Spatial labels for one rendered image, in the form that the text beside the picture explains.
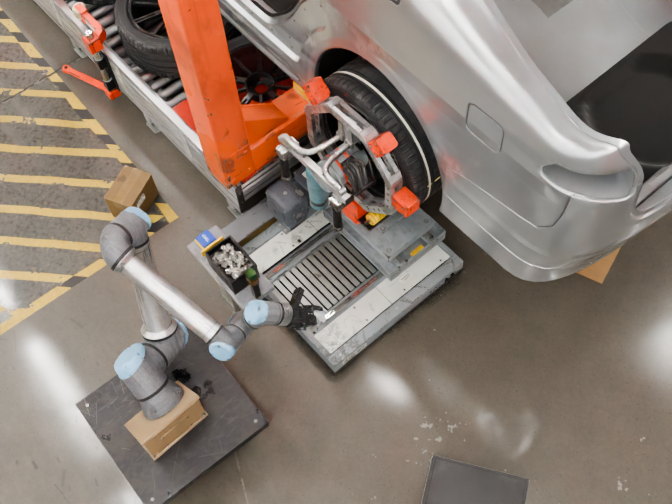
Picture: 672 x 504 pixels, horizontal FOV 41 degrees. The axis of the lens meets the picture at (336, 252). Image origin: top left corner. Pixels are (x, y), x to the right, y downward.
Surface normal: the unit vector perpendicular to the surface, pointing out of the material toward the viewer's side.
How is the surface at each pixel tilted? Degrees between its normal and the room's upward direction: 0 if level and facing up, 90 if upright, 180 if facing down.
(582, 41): 21
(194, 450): 0
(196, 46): 90
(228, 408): 0
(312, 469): 0
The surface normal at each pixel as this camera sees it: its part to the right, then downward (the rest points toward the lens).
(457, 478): -0.05, -0.50
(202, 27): 0.65, 0.64
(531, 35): 0.19, -0.22
